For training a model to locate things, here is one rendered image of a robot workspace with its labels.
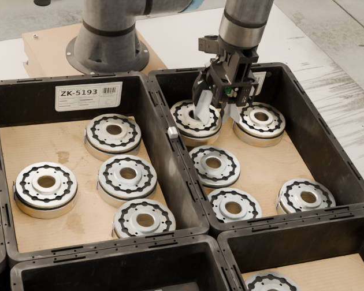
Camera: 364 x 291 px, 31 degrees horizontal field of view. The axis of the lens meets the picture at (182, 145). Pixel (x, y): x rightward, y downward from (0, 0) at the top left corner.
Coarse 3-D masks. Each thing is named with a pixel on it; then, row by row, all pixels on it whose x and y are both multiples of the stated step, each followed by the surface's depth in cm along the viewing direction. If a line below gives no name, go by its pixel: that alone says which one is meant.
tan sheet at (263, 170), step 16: (224, 128) 131; (224, 144) 127; (240, 144) 128; (288, 144) 130; (240, 160) 125; (256, 160) 125; (272, 160) 126; (288, 160) 127; (240, 176) 122; (256, 176) 122; (272, 176) 123; (288, 176) 124; (304, 176) 124; (256, 192) 119; (272, 192) 120; (272, 208) 117
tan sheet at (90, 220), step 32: (0, 128) 121; (32, 128) 122; (64, 128) 124; (32, 160) 116; (64, 160) 118; (96, 160) 119; (96, 192) 113; (160, 192) 116; (32, 224) 106; (64, 224) 107; (96, 224) 108
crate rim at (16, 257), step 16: (0, 80) 116; (16, 80) 116; (32, 80) 117; (48, 80) 118; (64, 80) 118; (80, 80) 119; (96, 80) 121; (144, 80) 122; (160, 112) 116; (160, 128) 113; (0, 144) 104; (0, 160) 104; (176, 160) 108; (0, 176) 99; (0, 192) 97; (192, 192) 103; (0, 208) 95; (192, 208) 101; (208, 224) 99; (112, 240) 94; (128, 240) 94; (144, 240) 95; (160, 240) 95; (16, 256) 89; (32, 256) 90; (48, 256) 90
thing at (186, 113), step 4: (188, 108) 125; (192, 108) 125; (184, 112) 124; (188, 112) 124; (184, 116) 123; (188, 116) 123; (188, 120) 122; (192, 120) 122; (196, 120) 123; (200, 120) 123; (196, 124) 122; (200, 124) 123
